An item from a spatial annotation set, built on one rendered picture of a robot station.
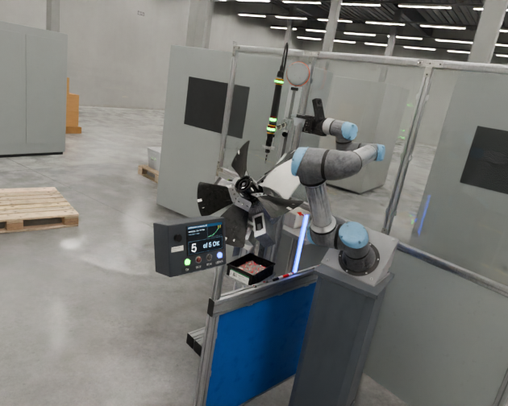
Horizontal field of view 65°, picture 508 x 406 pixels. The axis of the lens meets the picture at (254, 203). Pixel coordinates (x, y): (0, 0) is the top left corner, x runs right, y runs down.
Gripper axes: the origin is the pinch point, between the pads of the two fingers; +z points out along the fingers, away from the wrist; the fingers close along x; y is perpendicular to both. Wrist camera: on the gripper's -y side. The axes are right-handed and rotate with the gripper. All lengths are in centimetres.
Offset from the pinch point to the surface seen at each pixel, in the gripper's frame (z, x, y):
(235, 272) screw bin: -4, -28, 81
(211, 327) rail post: -23, -55, 93
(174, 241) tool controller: -26, -81, 46
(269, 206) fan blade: 0.0, -7.4, 48.7
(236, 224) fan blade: 16, -14, 64
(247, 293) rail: -23, -36, 81
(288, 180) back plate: 25, 32, 43
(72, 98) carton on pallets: 831, 173, 89
